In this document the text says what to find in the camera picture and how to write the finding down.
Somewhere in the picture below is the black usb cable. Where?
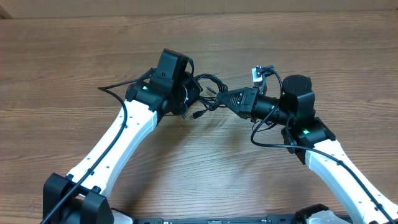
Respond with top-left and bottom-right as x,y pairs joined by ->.
182,73 -> 229,121

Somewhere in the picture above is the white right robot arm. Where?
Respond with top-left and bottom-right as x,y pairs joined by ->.
216,75 -> 397,223

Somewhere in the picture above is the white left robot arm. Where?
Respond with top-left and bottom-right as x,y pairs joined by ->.
42,49 -> 200,224

